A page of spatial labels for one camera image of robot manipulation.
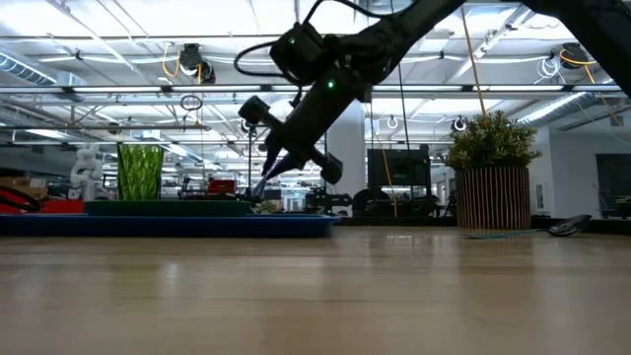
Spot red tool chest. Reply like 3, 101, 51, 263
178, 178, 238, 201

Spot white robot figure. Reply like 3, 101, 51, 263
70, 142, 105, 201

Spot artificial plant in ribbed pot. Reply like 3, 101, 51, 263
442, 109, 543, 239

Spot spoon with teal handle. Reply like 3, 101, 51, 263
461, 213, 593, 241

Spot person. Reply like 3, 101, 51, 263
351, 186, 391, 218

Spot red bin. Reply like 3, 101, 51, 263
0, 189, 86, 215

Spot blue plastic tray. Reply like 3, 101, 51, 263
0, 212, 341, 240

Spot black ceiling cable reel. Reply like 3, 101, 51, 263
177, 42, 203, 70
198, 58, 217, 85
559, 41, 589, 70

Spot hanging yellow cable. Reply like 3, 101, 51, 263
457, 4, 488, 117

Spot hanging black cable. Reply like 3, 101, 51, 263
396, 63, 413, 152

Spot grey ventilation duct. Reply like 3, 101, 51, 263
0, 51, 88, 103

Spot dark glass window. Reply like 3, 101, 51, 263
595, 153, 631, 219

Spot black robot rig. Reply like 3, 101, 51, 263
304, 186, 354, 216

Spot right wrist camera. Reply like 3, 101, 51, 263
269, 22, 327, 86

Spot green plastic plate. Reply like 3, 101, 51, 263
84, 199, 255, 217

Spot brown cardboard boxes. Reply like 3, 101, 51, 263
0, 176, 48, 199

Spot black monitor screen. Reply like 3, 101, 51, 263
367, 147, 432, 188

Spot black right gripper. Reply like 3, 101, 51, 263
239, 68, 371, 186

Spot black aluminium table frame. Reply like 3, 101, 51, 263
337, 215, 631, 236

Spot green ribbed plastic cup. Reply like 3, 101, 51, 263
116, 143, 165, 202

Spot white building pillar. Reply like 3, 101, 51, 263
327, 101, 367, 218

